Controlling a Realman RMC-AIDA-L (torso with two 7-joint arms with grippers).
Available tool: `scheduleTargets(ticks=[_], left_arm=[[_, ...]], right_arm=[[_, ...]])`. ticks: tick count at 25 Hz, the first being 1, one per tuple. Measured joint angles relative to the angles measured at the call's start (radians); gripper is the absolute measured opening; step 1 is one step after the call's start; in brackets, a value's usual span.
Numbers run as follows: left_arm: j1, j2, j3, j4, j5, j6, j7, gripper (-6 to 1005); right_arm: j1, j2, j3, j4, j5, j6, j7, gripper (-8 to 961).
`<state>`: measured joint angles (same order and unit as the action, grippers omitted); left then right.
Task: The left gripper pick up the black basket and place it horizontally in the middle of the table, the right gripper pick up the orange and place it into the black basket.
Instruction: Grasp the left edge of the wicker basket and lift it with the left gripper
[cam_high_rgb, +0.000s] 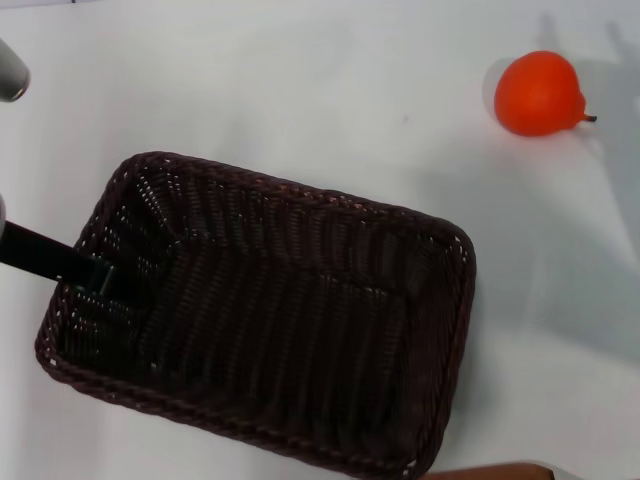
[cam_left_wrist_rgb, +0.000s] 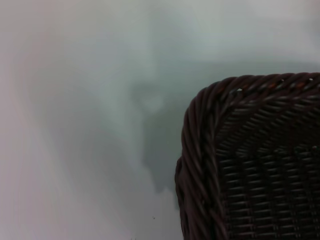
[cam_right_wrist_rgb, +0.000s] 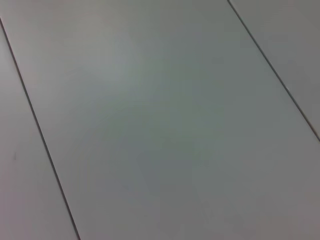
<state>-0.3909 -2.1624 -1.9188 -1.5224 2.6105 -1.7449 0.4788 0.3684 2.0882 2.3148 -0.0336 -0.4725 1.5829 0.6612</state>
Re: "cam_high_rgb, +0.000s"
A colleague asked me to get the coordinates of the orange pear fruit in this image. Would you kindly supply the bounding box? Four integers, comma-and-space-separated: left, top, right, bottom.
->
493, 50, 599, 137

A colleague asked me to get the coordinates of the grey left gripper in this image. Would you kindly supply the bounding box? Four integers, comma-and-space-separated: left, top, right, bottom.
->
0, 194, 117, 297

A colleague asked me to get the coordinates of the dark brown woven basket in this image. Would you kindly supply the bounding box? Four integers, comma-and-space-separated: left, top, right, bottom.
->
33, 151, 477, 480

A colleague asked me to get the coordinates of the brown rounded object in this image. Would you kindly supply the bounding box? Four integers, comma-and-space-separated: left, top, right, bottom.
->
429, 462, 555, 480

